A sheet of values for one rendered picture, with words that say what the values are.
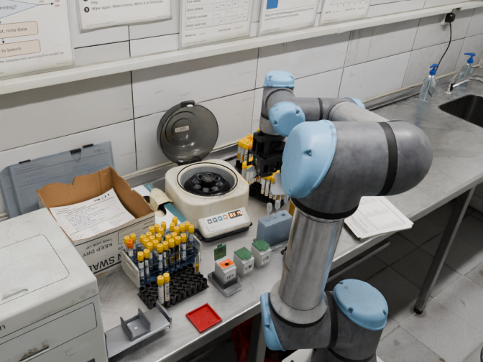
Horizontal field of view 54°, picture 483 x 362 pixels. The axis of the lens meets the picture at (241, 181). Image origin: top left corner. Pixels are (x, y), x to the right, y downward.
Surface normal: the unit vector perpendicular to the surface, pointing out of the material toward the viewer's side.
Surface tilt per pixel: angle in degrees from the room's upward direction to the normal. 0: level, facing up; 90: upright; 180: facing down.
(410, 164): 67
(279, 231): 90
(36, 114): 90
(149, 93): 90
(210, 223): 25
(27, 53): 94
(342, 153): 51
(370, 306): 7
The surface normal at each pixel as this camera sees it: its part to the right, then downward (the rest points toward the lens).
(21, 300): 0.07, -0.83
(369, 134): 0.10, -0.58
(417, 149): 0.50, -0.22
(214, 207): 0.49, 0.51
